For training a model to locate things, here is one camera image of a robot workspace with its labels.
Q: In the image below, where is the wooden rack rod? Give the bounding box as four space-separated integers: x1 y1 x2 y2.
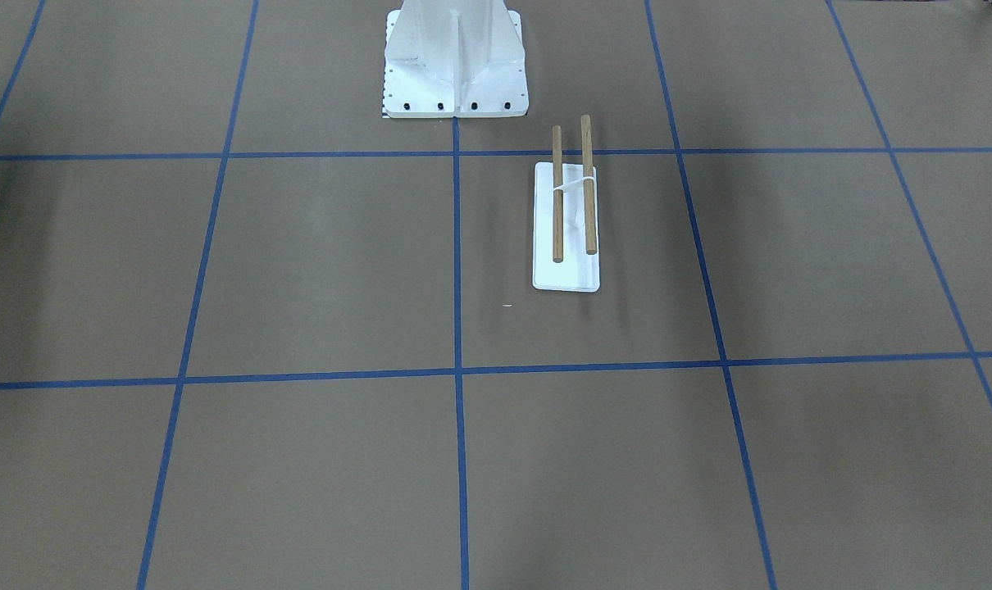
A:
552 125 564 264
580 113 598 256

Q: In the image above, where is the white towel rack base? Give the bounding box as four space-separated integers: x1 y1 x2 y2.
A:
532 161 601 293

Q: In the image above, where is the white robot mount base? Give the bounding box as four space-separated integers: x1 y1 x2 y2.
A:
381 1 530 119

